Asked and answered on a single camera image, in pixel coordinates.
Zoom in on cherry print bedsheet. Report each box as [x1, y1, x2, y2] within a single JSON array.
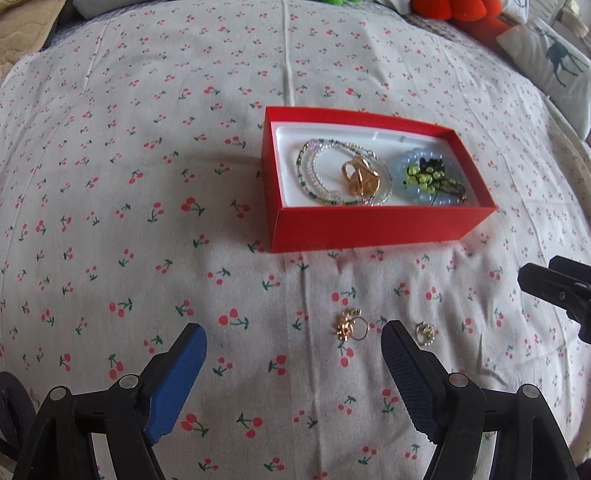
[[1, 1, 590, 479]]

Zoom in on grey swirl pillow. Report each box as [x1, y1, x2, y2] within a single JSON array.
[[500, 0, 545, 24]]

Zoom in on red jewelry box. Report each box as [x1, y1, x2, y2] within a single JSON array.
[[262, 106, 495, 253]]

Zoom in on green seed bead necklace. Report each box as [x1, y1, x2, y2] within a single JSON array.
[[294, 138, 385, 207]]

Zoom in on blue bead bracelet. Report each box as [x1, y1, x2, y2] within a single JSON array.
[[389, 148, 468, 208]]

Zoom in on small silver pearl ring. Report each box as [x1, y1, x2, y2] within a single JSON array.
[[414, 321, 438, 347]]

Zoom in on gold flower ring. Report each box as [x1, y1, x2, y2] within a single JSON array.
[[330, 307, 371, 343]]

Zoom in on gold bangle rings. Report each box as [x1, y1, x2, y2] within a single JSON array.
[[339, 155, 383, 197]]

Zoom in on beige fleece blanket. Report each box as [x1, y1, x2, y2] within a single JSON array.
[[0, 0, 66, 81]]

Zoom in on deer print pillow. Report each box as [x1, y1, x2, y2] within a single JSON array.
[[497, 18, 590, 140]]

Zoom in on orange pumpkin plush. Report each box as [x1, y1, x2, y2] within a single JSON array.
[[410, 0, 512, 47]]

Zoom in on green bead bracelet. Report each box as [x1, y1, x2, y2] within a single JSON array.
[[404, 158, 469, 204]]

